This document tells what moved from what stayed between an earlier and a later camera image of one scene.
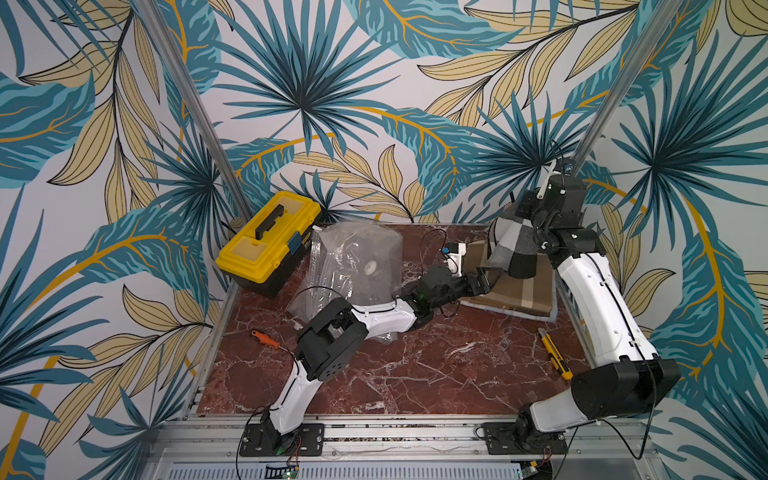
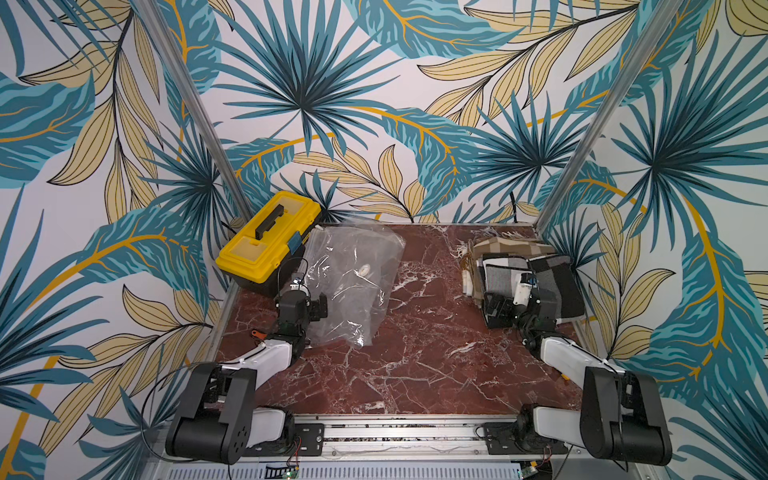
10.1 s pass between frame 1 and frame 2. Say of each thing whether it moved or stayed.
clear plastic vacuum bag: moved
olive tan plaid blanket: moved
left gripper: moved
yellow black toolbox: stayed
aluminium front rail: stayed
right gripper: moved
